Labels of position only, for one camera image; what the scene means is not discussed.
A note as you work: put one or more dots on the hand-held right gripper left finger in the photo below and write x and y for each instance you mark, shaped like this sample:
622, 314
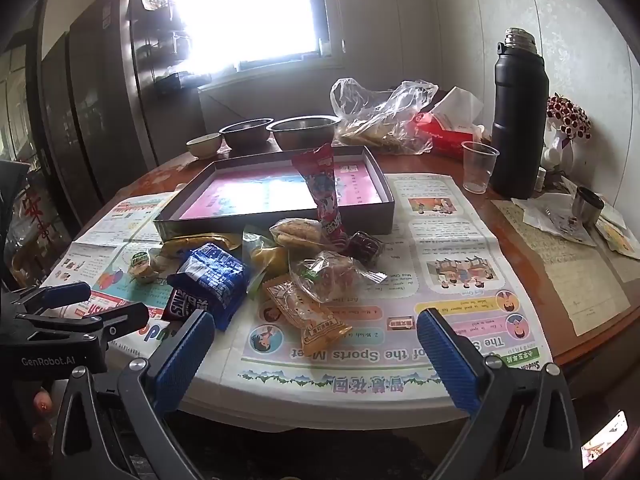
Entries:
182, 360

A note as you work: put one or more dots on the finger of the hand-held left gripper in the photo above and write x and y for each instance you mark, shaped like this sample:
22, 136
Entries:
120, 320
65, 294

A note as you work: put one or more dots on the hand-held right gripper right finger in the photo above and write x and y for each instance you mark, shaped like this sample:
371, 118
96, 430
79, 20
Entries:
450, 360

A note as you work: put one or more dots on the brown chocolate bar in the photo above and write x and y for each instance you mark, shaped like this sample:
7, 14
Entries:
175, 305

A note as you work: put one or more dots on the small green-label cake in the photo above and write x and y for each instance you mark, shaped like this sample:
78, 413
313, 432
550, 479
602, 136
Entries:
140, 264

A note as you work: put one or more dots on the blue wafer packet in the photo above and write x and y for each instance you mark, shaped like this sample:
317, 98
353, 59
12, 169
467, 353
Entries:
215, 275

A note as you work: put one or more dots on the yellow wafer bar packet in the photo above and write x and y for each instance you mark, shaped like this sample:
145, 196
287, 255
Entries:
200, 241

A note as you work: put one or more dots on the dark cardboard box tray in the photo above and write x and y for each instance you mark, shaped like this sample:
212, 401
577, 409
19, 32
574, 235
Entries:
210, 225

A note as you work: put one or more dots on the orange snack packet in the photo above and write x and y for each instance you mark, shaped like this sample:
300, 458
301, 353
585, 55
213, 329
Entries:
310, 322

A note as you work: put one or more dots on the green yellow cake packet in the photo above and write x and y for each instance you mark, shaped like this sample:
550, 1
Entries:
267, 257

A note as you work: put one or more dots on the dark candy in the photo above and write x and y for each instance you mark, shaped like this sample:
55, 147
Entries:
365, 247

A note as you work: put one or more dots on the clear red pastry packet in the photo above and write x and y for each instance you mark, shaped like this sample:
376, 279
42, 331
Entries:
325, 275

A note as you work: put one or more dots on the brown cake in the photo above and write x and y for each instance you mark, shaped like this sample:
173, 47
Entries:
297, 232

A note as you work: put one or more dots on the red stick snack packet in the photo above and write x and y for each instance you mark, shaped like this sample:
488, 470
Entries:
322, 190

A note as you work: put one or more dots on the person's left hand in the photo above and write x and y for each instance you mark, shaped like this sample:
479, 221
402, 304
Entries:
42, 401

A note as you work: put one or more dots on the red printed bag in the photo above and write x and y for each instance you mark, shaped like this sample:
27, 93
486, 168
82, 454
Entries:
40, 220

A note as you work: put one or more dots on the colourful newspaper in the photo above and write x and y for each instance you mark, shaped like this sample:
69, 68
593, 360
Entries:
450, 240

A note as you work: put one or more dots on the handwritten paper sheet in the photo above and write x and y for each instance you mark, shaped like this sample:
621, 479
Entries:
575, 280

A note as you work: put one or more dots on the white crumpled paper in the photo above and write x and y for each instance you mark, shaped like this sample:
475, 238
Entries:
545, 220

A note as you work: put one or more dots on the clear plastic cup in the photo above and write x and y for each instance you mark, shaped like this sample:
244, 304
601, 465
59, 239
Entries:
479, 170

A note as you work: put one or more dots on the cream ceramic bowl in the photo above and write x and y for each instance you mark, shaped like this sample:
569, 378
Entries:
205, 146

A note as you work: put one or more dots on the small white bottle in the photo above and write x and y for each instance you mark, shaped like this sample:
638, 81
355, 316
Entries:
540, 179

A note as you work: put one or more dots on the small steel cup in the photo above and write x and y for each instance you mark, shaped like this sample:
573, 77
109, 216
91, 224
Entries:
587, 207

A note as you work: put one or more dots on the yellow paper packet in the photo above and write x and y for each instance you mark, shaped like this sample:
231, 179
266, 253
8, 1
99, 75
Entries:
617, 232

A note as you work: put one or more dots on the dark refrigerator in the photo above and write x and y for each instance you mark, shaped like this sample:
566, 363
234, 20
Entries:
100, 85

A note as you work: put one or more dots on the small steel bowl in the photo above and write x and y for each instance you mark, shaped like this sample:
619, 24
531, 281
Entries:
245, 135

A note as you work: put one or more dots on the red tissue box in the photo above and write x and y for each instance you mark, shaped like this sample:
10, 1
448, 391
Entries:
445, 132

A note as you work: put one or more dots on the white vase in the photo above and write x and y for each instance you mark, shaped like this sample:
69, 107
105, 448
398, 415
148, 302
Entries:
557, 152

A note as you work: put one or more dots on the black thermos bottle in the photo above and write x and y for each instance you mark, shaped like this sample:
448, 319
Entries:
520, 120

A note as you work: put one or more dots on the large steel bowl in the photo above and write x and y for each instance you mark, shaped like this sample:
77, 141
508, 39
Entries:
300, 135

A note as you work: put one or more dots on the clear plastic bag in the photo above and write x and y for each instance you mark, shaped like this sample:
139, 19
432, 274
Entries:
380, 115

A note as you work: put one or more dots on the bright window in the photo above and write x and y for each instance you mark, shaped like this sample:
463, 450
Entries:
250, 10

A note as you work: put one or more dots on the hanging wall rack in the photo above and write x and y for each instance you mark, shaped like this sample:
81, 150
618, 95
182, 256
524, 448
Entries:
165, 45

